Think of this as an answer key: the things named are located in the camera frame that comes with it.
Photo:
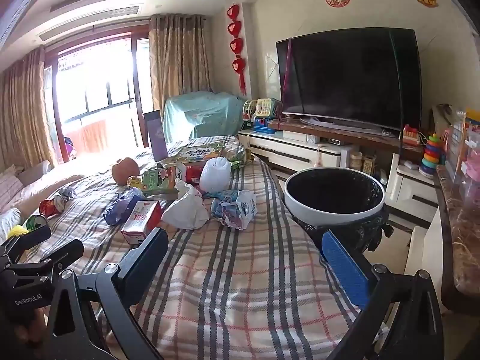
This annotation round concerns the yellow picture box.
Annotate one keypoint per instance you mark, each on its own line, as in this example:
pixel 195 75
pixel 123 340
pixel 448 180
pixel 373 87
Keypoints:
pixel 472 120

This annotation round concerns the small white box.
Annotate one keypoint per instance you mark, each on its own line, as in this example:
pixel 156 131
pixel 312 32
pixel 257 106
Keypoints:
pixel 411 164

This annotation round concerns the clear plastic drawer box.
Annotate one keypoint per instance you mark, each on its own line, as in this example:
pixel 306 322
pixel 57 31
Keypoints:
pixel 457 150

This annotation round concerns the teal cloth furniture cover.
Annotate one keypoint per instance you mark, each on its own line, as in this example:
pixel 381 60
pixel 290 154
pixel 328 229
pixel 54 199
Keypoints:
pixel 202 114

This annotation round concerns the purple blue wrapper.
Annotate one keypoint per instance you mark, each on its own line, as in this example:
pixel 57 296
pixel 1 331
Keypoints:
pixel 118 208

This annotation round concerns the clear box pink lid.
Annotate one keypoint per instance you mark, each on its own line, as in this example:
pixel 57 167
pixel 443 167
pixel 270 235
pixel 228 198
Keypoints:
pixel 471 172

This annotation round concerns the blue toy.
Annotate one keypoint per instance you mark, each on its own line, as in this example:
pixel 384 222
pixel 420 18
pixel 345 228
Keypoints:
pixel 264 125

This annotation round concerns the black television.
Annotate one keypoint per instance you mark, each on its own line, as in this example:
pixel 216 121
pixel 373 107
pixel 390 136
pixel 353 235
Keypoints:
pixel 348 78

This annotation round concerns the green drink carton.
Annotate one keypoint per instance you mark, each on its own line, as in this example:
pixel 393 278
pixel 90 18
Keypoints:
pixel 161 180

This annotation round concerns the black set-top box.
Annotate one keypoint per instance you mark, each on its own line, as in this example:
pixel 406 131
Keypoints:
pixel 333 142

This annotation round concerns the green yellow toy phone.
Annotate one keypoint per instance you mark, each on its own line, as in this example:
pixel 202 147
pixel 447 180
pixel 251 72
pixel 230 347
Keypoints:
pixel 267 108

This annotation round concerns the red snack packet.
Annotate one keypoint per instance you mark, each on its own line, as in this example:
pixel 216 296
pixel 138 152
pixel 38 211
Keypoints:
pixel 194 176

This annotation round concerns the purple tall carton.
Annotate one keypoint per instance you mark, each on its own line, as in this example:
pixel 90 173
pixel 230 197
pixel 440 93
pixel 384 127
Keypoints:
pixel 155 137

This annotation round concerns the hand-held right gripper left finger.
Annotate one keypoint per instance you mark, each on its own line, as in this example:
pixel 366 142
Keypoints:
pixel 144 266

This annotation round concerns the light sofa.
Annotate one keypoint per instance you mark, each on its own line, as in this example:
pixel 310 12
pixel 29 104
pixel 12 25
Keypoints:
pixel 37 191

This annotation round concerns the person's left hand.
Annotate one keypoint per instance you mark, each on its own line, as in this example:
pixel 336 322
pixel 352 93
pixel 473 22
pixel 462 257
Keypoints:
pixel 30 326

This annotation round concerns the beige curtain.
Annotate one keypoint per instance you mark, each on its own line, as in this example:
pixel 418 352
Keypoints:
pixel 180 60
pixel 22 112

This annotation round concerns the silver crumpled wrapper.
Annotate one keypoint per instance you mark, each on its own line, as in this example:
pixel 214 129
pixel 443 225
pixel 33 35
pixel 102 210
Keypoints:
pixel 66 194

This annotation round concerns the red heart hanging ornament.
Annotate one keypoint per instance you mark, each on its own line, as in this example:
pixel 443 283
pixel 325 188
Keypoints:
pixel 235 45

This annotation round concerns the red apple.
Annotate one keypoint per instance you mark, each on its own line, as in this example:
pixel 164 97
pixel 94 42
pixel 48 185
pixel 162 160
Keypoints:
pixel 125 170

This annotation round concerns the green can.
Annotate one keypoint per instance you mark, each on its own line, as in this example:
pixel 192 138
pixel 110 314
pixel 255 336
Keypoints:
pixel 36 222

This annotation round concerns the brown paper bag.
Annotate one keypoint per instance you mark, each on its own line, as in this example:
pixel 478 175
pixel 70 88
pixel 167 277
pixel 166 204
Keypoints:
pixel 442 120

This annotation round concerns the white green toy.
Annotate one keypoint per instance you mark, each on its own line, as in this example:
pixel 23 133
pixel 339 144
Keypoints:
pixel 249 109

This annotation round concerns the green snack packet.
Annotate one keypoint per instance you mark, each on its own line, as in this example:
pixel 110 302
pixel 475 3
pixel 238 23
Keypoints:
pixel 242 157

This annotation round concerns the red can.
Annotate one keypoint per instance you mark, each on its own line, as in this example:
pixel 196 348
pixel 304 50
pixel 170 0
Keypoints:
pixel 50 207

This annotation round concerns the green picture book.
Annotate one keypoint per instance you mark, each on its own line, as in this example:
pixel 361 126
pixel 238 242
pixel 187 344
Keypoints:
pixel 198 152

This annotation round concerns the yellow stacked cups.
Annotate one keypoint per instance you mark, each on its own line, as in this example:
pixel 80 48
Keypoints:
pixel 357 160

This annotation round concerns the brown framed balcony window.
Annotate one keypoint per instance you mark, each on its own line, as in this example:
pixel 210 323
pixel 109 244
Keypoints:
pixel 93 82

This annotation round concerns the white television cabinet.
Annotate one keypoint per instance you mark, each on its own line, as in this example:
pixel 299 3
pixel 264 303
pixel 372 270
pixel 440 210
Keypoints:
pixel 288 146

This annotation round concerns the small yellow packet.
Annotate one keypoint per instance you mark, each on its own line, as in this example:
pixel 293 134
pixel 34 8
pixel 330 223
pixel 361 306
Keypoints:
pixel 135 183

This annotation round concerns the beige toy building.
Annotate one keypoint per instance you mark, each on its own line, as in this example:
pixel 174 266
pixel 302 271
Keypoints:
pixel 368 164

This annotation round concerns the red toy telephone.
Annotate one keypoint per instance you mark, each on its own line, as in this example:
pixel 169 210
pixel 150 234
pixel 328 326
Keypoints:
pixel 410 135

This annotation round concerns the marble top counter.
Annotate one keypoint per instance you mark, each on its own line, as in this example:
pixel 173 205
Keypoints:
pixel 465 240

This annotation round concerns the blue white packet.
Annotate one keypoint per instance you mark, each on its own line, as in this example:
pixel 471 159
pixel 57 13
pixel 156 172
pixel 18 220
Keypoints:
pixel 234 210

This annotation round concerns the white flat box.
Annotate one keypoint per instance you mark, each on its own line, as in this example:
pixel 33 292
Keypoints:
pixel 300 136

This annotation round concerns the red white carton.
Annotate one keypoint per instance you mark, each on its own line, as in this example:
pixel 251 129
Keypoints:
pixel 140 223

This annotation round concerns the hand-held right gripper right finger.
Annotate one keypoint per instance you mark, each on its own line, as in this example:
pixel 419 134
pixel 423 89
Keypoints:
pixel 345 270

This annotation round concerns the white rimmed trash bin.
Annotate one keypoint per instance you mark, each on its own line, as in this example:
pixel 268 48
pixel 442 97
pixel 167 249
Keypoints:
pixel 352 238

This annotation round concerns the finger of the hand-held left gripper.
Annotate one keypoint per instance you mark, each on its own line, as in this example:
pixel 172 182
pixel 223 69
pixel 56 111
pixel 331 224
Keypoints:
pixel 60 253
pixel 30 238

